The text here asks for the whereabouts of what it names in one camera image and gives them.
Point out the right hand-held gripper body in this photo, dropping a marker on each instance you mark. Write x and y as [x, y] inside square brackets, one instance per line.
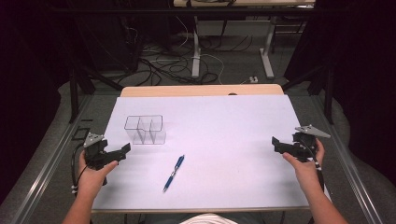
[305, 146]

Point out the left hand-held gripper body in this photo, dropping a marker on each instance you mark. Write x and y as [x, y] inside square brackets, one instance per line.
[96, 152]

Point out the clear plastic pen holder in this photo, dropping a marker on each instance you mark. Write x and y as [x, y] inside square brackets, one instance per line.
[146, 130]

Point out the blue ballpoint pen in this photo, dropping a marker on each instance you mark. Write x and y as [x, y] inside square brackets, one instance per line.
[173, 173]

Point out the person's right hand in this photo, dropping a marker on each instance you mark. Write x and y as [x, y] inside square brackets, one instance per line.
[308, 172]

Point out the person's left hand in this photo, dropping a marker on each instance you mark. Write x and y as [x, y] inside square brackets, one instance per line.
[91, 180]

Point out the black metal stand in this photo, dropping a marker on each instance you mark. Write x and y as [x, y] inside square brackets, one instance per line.
[328, 93]
[74, 93]

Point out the white table sheet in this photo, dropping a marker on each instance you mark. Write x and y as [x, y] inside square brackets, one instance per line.
[218, 140]

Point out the white power plug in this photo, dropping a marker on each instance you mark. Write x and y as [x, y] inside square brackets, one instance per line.
[253, 79]

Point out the light wooden table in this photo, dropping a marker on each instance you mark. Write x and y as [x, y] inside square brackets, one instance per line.
[199, 90]

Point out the person's white shirt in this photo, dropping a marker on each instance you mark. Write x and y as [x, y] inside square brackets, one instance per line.
[208, 219]

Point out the white-legged desk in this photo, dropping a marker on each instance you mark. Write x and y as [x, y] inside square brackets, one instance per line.
[196, 56]

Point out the black horizontal bar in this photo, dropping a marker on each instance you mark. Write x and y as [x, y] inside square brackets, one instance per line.
[155, 10]

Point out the aluminium rail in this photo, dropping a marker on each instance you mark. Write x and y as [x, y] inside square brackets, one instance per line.
[46, 174]
[351, 174]

